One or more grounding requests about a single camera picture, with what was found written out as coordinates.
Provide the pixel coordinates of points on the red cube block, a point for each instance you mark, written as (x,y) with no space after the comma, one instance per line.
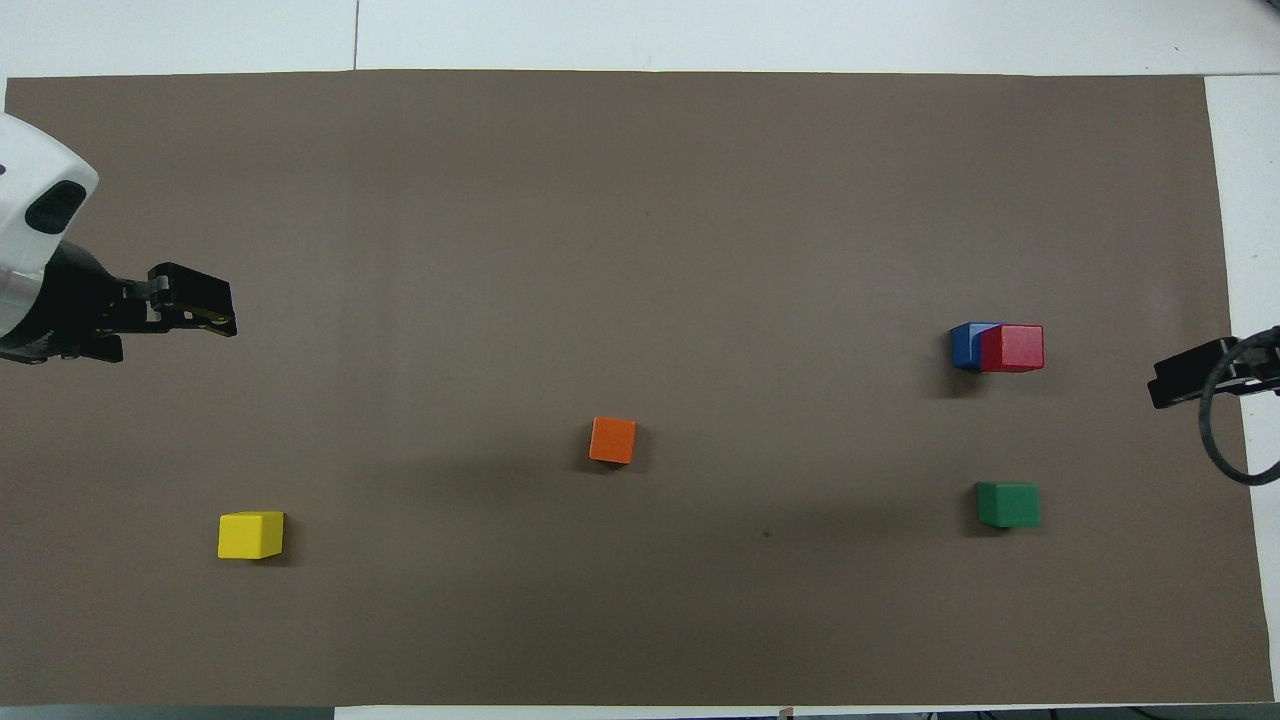
(1015,348)

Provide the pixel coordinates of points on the yellow cube block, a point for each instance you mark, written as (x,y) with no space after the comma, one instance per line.
(250,535)

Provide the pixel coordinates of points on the brown paper mat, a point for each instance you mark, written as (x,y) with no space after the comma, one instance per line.
(600,200)

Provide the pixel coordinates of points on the orange cube block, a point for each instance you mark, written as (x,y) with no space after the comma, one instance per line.
(612,440)

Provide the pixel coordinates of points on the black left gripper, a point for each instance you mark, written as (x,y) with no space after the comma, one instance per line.
(80,305)

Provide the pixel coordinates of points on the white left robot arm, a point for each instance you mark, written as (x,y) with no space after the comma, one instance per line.
(30,200)

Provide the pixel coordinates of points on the blue cube block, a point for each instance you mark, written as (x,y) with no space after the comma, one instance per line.
(965,345)

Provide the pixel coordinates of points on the green cube block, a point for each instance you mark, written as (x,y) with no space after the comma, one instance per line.
(1008,505)

